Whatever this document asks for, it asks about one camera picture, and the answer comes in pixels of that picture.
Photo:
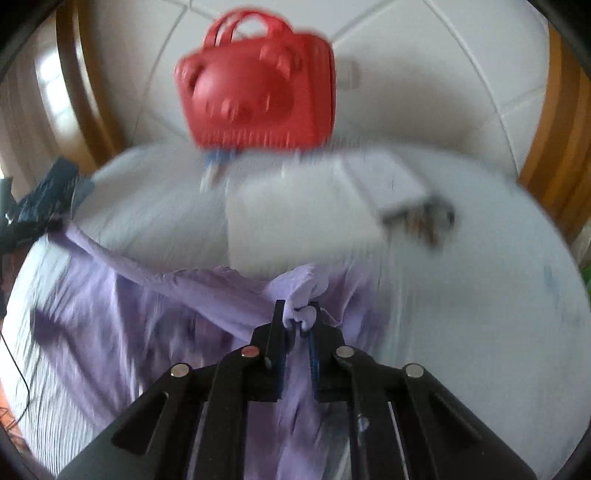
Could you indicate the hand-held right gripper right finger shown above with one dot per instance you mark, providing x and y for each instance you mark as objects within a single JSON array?
[{"x": 313, "y": 357}]

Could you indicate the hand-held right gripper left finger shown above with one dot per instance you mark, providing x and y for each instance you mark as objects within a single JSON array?
[{"x": 278, "y": 369}]

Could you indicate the purple printed shirt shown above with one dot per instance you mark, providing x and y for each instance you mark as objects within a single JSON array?
[{"x": 161, "y": 323}]

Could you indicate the blue denim garment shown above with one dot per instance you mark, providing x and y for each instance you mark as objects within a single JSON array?
[{"x": 55, "y": 184}]

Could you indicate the large white paper sheet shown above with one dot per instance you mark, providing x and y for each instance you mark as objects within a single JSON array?
[{"x": 295, "y": 221}]

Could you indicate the light blue striped bedsheet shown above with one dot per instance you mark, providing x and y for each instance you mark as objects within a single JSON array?
[{"x": 471, "y": 323}]

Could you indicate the red bear-face carry case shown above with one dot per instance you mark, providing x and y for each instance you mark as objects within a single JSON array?
[{"x": 258, "y": 92}]

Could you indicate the brown wooden frame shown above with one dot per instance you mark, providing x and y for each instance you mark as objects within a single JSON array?
[
  {"x": 554, "y": 138},
  {"x": 85, "y": 92}
]

